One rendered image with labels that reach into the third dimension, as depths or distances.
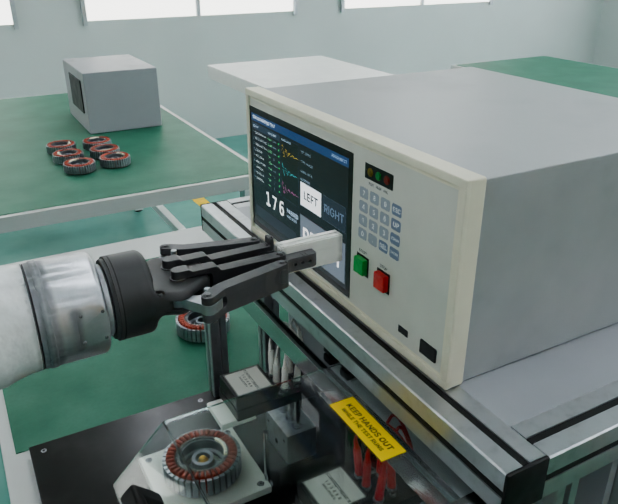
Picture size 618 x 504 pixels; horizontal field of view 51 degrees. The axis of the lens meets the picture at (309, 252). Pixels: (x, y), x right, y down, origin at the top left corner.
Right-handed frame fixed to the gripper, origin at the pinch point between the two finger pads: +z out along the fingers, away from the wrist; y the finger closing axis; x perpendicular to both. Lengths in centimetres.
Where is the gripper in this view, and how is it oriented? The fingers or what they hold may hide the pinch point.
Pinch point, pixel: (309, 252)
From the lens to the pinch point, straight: 65.4
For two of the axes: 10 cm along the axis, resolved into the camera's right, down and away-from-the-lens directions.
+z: 8.7, -2.0, 4.4
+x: 0.0, -9.1, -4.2
